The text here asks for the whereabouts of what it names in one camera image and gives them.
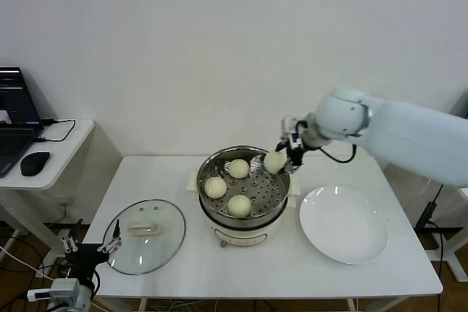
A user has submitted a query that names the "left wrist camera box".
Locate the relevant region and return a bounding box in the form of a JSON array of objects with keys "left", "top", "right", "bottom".
[{"left": 27, "top": 278, "right": 81, "bottom": 303}]

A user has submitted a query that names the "glass lid with cream handle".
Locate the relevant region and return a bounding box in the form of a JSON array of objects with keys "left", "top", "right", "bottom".
[{"left": 102, "top": 199, "right": 186, "bottom": 276}]

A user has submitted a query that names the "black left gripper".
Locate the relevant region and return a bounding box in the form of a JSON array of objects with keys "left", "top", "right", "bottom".
[{"left": 60, "top": 218, "right": 124, "bottom": 281}]

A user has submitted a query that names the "white floor cable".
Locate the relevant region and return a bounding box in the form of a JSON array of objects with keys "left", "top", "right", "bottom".
[{"left": 0, "top": 244, "right": 64, "bottom": 288}]

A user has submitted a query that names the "black cable with power adapter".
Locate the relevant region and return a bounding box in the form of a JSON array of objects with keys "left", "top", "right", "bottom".
[{"left": 415, "top": 183, "right": 447, "bottom": 273}]

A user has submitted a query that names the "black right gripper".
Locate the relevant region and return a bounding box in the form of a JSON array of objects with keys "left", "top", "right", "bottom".
[{"left": 274, "top": 132, "right": 305, "bottom": 175}]

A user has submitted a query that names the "white side desk with laptop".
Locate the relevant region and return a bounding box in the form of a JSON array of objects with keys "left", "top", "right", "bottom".
[{"left": 0, "top": 118, "right": 124, "bottom": 267}]

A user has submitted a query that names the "black floor cable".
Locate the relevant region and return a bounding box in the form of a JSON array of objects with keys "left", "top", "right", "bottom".
[{"left": 0, "top": 233, "right": 74, "bottom": 312}]

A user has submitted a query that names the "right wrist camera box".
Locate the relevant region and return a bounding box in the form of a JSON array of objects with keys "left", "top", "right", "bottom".
[{"left": 280, "top": 115, "right": 305, "bottom": 145}]

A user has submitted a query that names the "black laptop cable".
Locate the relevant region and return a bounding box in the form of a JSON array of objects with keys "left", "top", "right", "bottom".
[{"left": 35, "top": 118, "right": 77, "bottom": 144}]

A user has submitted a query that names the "white steamed baozi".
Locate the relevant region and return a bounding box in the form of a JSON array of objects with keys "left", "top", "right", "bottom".
[
  {"left": 203, "top": 176, "right": 228, "bottom": 198},
  {"left": 227, "top": 194, "right": 253, "bottom": 218},
  {"left": 227, "top": 159, "right": 251, "bottom": 179},
  {"left": 263, "top": 151, "right": 288, "bottom": 175}
]

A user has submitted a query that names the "white cable bundle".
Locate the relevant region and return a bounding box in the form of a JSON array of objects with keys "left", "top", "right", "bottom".
[{"left": 151, "top": 299, "right": 206, "bottom": 312}]

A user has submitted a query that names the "black computer mouse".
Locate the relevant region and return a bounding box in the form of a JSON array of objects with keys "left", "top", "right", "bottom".
[{"left": 19, "top": 151, "right": 51, "bottom": 177}]

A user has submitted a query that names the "white round plate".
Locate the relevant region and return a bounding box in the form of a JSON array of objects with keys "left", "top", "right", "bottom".
[{"left": 298, "top": 184, "right": 390, "bottom": 265}]

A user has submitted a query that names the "stainless steel steamer basket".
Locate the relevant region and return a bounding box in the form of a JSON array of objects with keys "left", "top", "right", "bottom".
[{"left": 197, "top": 145, "right": 292, "bottom": 229}]

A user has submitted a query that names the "black open laptop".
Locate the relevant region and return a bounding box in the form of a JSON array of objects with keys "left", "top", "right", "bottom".
[{"left": 0, "top": 66, "right": 45, "bottom": 179}]

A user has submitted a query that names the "cream electric cooker base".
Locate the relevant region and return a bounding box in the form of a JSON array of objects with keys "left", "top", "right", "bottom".
[{"left": 186, "top": 171, "right": 303, "bottom": 250}]

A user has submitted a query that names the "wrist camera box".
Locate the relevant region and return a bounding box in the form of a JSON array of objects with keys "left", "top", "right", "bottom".
[
  {"left": 27, "top": 278, "right": 81, "bottom": 303},
  {"left": 280, "top": 115, "right": 305, "bottom": 145}
]

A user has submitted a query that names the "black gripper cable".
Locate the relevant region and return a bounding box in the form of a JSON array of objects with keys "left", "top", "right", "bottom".
[{"left": 295, "top": 119, "right": 358, "bottom": 164}]

